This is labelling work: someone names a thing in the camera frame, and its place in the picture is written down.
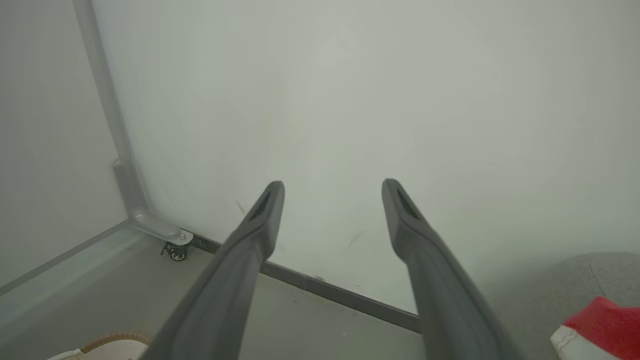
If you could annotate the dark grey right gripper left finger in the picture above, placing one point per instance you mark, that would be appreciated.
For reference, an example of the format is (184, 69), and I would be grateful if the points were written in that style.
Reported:
(225, 290)

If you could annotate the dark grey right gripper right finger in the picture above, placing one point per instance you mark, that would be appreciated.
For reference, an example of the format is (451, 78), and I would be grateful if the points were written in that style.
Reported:
(440, 290)

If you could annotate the white clothing item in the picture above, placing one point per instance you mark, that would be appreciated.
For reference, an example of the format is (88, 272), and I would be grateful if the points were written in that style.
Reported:
(575, 345)

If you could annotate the cream perforated plastic laundry basket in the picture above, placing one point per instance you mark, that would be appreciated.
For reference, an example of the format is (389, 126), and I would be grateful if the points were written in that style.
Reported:
(117, 345)

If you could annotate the dark grey baseboard strip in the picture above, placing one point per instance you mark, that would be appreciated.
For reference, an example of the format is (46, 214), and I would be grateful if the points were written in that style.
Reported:
(350, 299)

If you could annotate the small black caster wheel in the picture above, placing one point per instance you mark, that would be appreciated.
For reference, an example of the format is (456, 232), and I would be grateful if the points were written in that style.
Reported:
(177, 251)

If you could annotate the grey fabric sofa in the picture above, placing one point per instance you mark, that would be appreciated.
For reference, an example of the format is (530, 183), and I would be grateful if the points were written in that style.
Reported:
(540, 295)

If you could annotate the grey metal partition frame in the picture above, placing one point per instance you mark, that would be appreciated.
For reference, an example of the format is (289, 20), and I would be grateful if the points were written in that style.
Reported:
(107, 95)

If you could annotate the red clothing item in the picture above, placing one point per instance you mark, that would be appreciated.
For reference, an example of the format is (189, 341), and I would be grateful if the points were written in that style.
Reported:
(607, 322)

